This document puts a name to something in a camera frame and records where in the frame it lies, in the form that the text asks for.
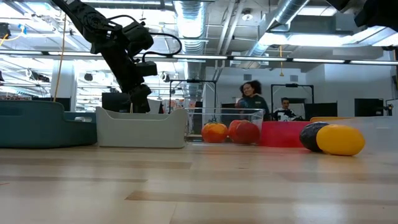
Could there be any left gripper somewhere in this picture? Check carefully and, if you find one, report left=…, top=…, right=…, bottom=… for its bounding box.
left=101, top=41, right=152, bottom=113

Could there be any orange tomato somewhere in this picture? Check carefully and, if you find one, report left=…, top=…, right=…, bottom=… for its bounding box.
left=201, top=121, right=229, bottom=144

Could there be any red tomato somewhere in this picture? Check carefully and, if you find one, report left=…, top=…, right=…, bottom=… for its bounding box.
left=228, top=119, right=261, bottom=146

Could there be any yellow lemon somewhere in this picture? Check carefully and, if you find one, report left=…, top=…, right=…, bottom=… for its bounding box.
left=316, top=124, right=366, bottom=157

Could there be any black monitor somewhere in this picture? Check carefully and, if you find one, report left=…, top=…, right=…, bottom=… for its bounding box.
left=354, top=98, right=384, bottom=118
left=304, top=102, right=338, bottom=119
left=101, top=91, right=147, bottom=113

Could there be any grey plastic basket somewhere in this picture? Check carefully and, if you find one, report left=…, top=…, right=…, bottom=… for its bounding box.
left=95, top=106, right=189, bottom=149

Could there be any wide clear plastic bin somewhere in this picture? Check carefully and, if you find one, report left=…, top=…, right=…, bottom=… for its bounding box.
left=185, top=107, right=265, bottom=146

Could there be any ceiling light strip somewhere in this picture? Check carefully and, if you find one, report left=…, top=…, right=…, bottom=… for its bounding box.
left=0, top=50, right=398, bottom=66

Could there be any teal plastic basket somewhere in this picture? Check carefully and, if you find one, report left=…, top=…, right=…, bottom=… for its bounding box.
left=0, top=100, right=98, bottom=149

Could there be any person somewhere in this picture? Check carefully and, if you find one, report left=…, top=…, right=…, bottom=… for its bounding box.
left=272, top=97, right=305, bottom=122
left=234, top=80, right=271, bottom=122

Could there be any red plastic bin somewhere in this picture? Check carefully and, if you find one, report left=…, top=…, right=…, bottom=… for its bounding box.
left=260, top=121, right=312, bottom=148

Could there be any orange plastic basket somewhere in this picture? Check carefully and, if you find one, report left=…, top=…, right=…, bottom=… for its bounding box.
left=310, top=116, right=354, bottom=123

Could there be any small frosted plastic bin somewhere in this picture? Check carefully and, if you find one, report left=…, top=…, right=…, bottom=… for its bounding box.
left=326, top=116, right=398, bottom=154

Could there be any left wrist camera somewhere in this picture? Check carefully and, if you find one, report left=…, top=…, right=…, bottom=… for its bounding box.
left=136, top=60, right=159, bottom=78

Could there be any black frame stand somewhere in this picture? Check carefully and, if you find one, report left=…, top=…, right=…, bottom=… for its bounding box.
left=169, top=79, right=218, bottom=113
left=271, top=83, right=315, bottom=121

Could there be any black camera cable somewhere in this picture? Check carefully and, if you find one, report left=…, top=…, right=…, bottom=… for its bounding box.
left=107, top=14, right=183, bottom=63

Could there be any corrugated silver ceiling duct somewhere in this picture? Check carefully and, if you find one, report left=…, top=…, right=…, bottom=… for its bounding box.
left=173, top=0, right=208, bottom=63

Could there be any yellow hanging cable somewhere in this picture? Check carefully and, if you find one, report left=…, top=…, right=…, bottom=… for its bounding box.
left=53, top=0, right=68, bottom=103

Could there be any smooth silver ceiling duct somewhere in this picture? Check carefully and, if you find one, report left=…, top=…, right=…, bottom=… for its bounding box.
left=242, top=0, right=312, bottom=68

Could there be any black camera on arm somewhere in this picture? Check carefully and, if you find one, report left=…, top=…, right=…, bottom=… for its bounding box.
left=374, top=99, right=398, bottom=116

